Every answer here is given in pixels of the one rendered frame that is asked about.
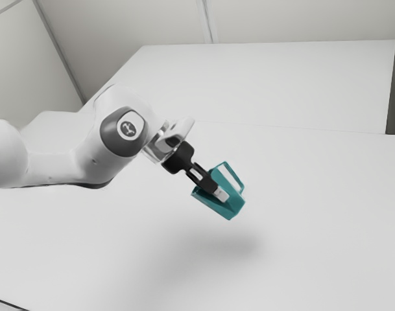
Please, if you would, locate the teal faceted mug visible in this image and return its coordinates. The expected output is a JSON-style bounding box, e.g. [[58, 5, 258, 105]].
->
[[191, 161, 246, 222]]

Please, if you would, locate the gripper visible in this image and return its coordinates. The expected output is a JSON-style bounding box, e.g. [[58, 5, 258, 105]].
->
[[161, 142, 230, 202]]

